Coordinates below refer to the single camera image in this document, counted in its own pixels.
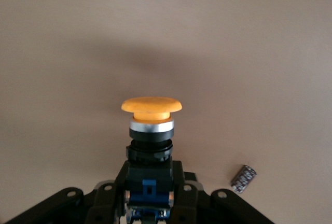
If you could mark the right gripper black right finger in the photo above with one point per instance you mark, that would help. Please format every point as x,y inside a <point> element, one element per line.
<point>192,203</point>

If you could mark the small black printed component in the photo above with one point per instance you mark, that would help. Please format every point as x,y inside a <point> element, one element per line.
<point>243,178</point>

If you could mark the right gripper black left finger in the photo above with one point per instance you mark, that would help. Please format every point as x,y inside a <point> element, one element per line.
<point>103,200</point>

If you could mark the orange mushroom push button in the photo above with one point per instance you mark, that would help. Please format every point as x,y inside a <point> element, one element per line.
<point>151,107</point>

